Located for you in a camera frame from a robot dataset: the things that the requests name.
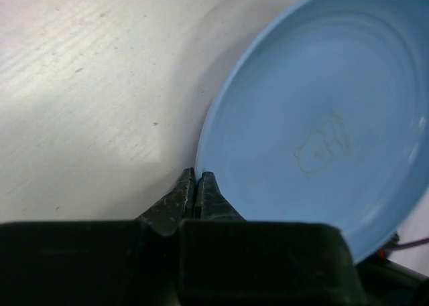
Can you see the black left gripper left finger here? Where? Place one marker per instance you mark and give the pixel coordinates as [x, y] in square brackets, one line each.
[166, 214]

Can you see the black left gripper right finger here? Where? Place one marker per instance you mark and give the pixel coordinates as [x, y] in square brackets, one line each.
[211, 204]

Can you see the blue plastic plate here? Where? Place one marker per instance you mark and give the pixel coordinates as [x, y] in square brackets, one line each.
[324, 118]

